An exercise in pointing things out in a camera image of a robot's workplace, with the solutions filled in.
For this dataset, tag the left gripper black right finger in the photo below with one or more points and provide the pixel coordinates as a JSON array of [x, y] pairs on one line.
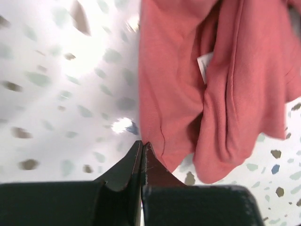
[[169, 202]]

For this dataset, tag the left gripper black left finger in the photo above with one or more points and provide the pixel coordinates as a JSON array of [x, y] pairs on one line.
[[113, 199]]

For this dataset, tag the salmon red t-shirt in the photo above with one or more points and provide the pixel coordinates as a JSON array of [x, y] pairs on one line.
[[255, 70]]

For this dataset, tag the white shirt label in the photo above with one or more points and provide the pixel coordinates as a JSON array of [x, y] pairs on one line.
[[203, 63]]

